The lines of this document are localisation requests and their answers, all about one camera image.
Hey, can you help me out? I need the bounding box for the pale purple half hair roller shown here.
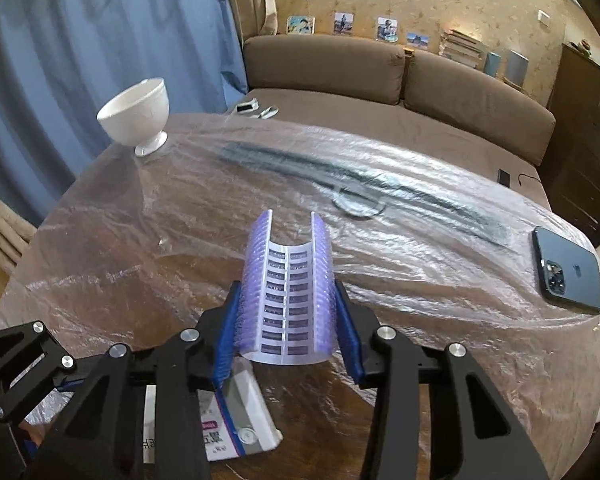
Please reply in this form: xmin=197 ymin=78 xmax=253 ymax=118
xmin=235 ymin=210 xmax=337 ymax=366

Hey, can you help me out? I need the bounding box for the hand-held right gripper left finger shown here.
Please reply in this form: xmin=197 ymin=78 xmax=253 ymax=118
xmin=30 ymin=280 xmax=243 ymax=480

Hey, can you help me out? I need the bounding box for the brown sofa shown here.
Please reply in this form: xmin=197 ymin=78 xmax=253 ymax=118
xmin=225 ymin=35 xmax=557 ymax=201

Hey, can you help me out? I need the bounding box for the dark blue smartphone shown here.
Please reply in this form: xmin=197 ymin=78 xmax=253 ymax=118
xmin=531 ymin=226 xmax=600 ymax=315

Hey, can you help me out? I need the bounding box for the portrait photo card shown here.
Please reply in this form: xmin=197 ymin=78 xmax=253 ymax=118
xmin=376 ymin=16 xmax=400 ymax=43

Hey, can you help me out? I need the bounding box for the white footed bowl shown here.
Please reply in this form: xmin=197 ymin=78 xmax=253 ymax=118
xmin=96 ymin=77 xmax=171 ymax=157

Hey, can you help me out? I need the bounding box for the blue curtain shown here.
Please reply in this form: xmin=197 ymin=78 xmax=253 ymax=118
xmin=0 ymin=0 xmax=248 ymax=231

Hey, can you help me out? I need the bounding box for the stack of books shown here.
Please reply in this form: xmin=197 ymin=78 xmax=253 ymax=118
xmin=437 ymin=29 xmax=486 ymax=68

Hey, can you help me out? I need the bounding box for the beige folded fabric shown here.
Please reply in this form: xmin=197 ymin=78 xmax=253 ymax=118
xmin=0 ymin=180 xmax=37 ymax=266

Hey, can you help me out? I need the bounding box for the dark wooden cabinet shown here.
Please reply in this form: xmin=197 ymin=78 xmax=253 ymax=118
xmin=537 ymin=42 xmax=600 ymax=246

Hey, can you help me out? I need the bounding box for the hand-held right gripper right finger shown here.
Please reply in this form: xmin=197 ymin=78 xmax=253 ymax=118
xmin=332 ymin=280 xmax=551 ymax=480

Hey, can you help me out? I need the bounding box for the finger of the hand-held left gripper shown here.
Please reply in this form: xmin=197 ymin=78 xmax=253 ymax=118
xmin=0 ymin=321 xmax=78 ymax=423

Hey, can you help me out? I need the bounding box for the white blue medicine box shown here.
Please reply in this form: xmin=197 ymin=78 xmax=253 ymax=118
xmin=135 ymin=355 xmax=284 ymax=466

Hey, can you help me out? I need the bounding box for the photo card with wide frame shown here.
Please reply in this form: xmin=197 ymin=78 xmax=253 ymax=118
xmin=286 ymin=15 xmax=316 ymax=36

